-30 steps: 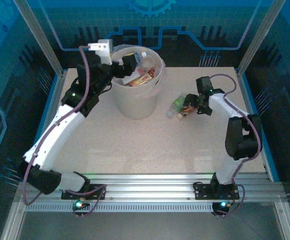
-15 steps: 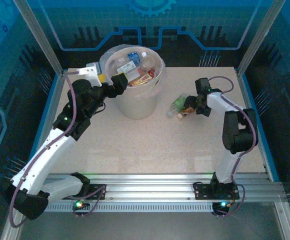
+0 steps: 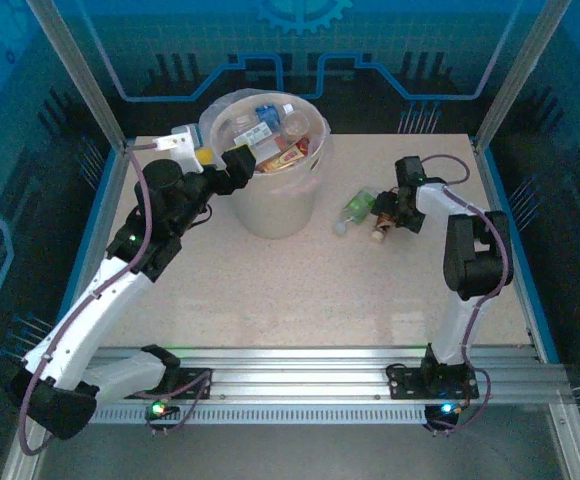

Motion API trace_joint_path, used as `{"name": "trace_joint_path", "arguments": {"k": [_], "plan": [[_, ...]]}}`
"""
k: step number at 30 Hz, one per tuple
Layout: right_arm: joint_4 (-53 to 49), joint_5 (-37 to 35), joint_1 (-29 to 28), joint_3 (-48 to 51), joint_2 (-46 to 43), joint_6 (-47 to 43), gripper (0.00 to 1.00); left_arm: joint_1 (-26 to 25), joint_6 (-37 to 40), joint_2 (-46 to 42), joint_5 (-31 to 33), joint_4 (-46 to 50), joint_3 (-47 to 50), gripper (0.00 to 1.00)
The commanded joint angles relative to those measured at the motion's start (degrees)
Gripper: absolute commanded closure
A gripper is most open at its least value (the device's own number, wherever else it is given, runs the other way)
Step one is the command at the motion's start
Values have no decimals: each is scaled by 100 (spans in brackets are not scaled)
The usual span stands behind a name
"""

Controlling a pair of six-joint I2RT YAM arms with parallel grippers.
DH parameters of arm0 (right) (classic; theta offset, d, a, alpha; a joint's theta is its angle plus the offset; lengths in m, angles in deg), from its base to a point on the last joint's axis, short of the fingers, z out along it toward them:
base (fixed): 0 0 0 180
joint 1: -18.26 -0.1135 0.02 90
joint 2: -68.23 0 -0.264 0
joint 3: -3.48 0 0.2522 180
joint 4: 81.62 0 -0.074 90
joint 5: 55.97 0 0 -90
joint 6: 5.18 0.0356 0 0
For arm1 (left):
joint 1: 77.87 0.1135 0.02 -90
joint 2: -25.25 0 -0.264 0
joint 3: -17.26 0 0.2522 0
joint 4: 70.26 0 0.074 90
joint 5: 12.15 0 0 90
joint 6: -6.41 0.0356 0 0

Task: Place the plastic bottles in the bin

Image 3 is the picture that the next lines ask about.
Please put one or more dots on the copper brown coffee bottle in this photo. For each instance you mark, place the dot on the copper brown coffee bottle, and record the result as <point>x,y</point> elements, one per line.
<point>382,225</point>

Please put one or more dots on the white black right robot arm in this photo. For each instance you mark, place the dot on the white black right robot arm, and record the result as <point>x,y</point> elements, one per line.
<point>440,200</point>

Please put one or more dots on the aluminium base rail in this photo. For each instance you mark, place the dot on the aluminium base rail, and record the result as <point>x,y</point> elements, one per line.
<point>295,380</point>

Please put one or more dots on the aluminium lower frame rail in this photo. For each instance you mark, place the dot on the aluminium lower frame rail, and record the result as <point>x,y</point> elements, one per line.
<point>575,445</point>
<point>20,465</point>

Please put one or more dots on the clear plastic bin liner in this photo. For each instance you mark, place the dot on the clear plastic bin liner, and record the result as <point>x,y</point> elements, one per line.
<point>210,117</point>

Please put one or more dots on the red gold label bottle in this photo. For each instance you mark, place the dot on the red gold label bottle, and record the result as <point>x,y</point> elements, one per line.
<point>290,156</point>

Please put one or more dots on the green white label bottle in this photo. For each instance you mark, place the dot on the green white label bottle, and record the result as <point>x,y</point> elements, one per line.
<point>252,135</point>

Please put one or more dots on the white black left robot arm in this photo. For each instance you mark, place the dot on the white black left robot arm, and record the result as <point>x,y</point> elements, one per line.
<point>95,310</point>

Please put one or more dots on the small LED circuit board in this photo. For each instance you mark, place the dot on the small LED circuit board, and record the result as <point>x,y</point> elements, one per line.
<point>157,409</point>
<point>445,409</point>

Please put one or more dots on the green label clear bottle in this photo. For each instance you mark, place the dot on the green label clear bottle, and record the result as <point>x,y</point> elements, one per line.
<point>359,205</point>

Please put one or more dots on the white plastic bin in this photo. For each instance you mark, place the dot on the white plastic bin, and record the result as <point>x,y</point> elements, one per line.
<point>275,215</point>

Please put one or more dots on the aluminium frame post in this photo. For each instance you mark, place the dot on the aluminium frame post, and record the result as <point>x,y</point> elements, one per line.
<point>76,65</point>
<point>524,65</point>

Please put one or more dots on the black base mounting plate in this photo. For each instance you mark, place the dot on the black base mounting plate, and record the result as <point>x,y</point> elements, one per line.
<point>405,382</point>
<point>195,384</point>

